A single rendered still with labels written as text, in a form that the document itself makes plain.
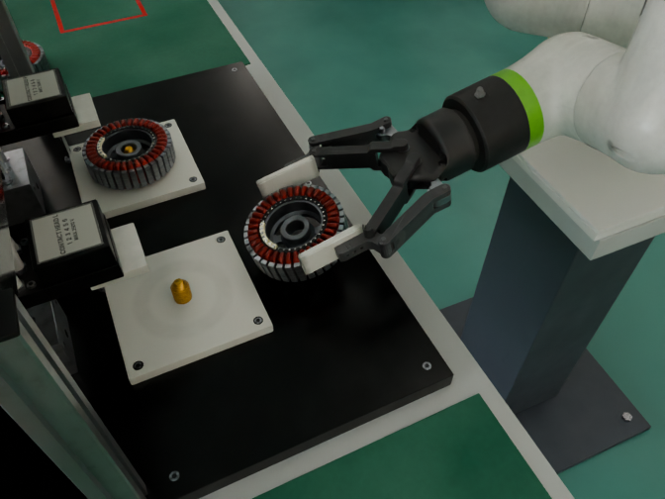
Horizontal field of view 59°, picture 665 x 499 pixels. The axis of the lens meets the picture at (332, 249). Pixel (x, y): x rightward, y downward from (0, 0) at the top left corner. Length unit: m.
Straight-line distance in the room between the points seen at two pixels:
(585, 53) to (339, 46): 2.00
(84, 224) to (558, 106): 0.48
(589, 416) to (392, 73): 1.50
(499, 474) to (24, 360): 0.42
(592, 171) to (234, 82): 0.55
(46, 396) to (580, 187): 0.68
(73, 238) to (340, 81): 1.92
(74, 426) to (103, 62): 0.81
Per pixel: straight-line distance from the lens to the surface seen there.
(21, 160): 0.82
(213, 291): 0.65
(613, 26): 0.82
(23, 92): 0.75
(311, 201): 0.64
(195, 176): 0.78
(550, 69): 0.68
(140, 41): 1.16
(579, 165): 0.87
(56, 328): 0.62
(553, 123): 0.68
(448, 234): 1.79
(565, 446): 1.48
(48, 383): 0.36
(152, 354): 0.62
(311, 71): 2.44
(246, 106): 0.92
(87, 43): 1.19
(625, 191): 0.85
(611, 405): 1.57
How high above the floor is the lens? 1.29
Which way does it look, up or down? 49 degrees down
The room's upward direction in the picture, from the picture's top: straight up
